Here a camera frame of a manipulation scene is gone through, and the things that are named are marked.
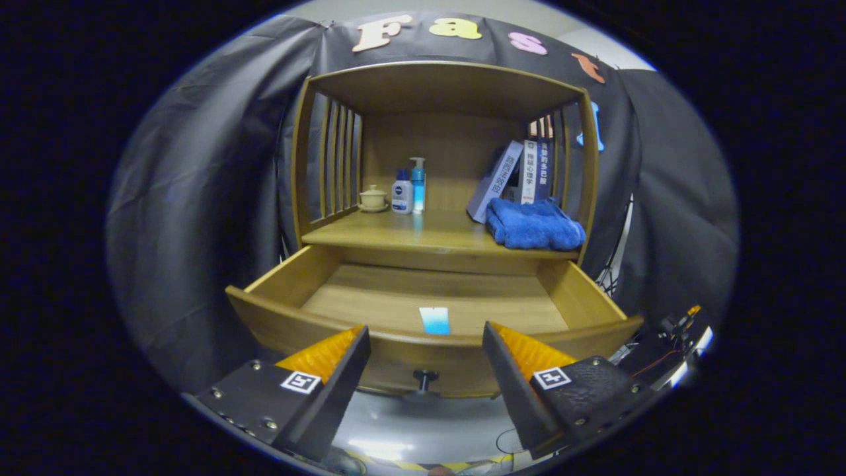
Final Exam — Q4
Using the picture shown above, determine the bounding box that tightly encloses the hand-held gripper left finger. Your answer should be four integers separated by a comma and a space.
182, 324, 372, 463

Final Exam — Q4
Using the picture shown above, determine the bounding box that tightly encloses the black backdrop cloth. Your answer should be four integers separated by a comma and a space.
106, 10, 741, 397

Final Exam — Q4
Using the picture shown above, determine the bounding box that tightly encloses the blue tube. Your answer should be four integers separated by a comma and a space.
419, 307, 451, 335

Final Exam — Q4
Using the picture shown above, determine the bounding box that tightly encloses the wooden cabinet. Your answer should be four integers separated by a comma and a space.
291, 61, 601, 275

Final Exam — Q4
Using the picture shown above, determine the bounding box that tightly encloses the black device with cables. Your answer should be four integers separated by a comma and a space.
611, 304, 714, 391

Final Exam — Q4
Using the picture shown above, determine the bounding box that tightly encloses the black tripod stand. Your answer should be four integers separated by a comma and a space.
598, 195, 635, 295

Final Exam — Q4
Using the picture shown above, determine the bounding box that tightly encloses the beige lidded teacup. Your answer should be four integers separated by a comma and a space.
358, 184, 389, 213

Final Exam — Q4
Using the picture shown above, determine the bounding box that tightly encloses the blue folded towel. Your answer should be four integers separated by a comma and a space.
486, 197, 587, 251

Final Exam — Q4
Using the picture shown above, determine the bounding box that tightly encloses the white bottle with blue cap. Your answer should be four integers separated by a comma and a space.
391, 168, 414, 214

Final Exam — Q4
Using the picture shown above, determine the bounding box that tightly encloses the wooden drawer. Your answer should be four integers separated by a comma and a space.
225, 245, 645, 399

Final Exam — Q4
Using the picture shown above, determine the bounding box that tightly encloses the white book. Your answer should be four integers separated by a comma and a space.
521, 139, 539, 204

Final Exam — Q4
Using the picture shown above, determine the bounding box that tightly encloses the dark blue book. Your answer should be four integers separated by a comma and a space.
535, 140, 551, 202

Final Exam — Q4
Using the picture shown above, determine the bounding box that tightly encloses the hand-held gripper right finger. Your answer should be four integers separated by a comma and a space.
481, 321, 655, 460

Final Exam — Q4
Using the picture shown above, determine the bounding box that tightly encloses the blue pump bottle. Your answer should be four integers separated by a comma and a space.
409, 157, 427, 213

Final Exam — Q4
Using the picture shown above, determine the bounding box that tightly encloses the wooden countertop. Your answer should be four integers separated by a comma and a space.
302, 208, 582, 260

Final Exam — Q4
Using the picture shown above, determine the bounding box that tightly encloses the pale purple book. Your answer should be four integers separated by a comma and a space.
467, 140, 524, 223

